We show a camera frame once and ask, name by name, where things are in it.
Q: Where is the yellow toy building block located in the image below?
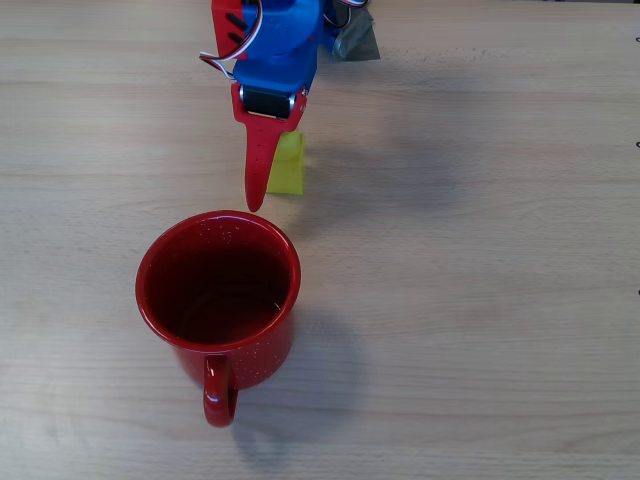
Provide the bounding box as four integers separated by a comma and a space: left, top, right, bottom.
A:
265, 128, 307, 196

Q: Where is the red enamel mug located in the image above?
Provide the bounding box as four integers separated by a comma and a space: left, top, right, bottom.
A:
134, 209, 303, 430

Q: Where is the white red black servo cable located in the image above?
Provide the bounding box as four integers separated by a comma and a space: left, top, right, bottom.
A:
198, 0, 264, 82

